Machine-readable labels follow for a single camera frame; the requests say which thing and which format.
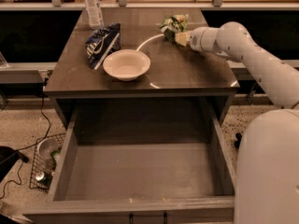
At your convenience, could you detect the green jalapeno chip bag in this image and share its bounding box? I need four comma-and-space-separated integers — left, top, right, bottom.
159, 15, 188, 42

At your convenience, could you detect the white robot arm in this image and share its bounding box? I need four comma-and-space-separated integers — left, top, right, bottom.
175, 21, 299, 224

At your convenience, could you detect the grey cabinet with glossy top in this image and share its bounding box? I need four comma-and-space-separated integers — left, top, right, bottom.
45, 7, 239, 124

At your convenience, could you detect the blue chip bag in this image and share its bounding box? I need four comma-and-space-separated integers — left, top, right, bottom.
85, 22, 121, 70

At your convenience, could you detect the open grey top drawer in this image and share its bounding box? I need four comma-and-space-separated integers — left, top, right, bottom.
24, 100, 235, 224

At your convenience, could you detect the white paper bowl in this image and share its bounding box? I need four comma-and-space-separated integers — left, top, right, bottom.
103, 49, 150, 81

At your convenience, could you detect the clear plastic water bottle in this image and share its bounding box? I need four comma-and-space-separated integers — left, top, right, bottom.
84, 0, 104, 30

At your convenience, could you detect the black chair base leg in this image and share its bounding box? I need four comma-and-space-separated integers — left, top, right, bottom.
235, 133, 242, 148

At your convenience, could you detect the clear plastic cup in basket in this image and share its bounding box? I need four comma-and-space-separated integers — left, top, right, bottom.
36, 138, 59, 160

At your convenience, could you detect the black wire basket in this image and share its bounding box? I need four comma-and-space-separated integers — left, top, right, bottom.
29, 133, 65, 192

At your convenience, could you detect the black drawer handle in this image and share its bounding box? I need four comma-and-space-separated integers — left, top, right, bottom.
128, 213, 168, 224

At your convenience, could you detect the black power cable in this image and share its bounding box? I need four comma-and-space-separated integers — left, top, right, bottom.
0, 77, 52, 200

